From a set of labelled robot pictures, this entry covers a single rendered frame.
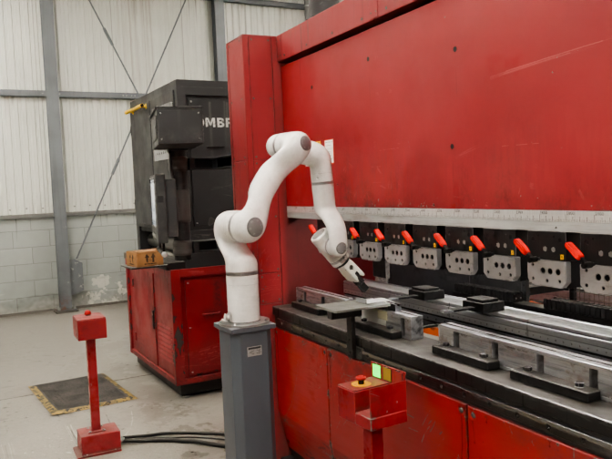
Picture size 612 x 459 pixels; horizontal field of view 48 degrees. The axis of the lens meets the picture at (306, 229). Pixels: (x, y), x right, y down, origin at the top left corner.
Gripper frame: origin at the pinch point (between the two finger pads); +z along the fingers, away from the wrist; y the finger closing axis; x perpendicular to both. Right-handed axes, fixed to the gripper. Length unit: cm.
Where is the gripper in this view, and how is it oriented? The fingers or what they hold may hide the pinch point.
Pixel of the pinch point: (362, 287)
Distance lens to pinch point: 291.3
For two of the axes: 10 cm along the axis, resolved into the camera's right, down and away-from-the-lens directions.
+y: -4.4, -0.4, 8.9
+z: 6.1, 7.2, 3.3
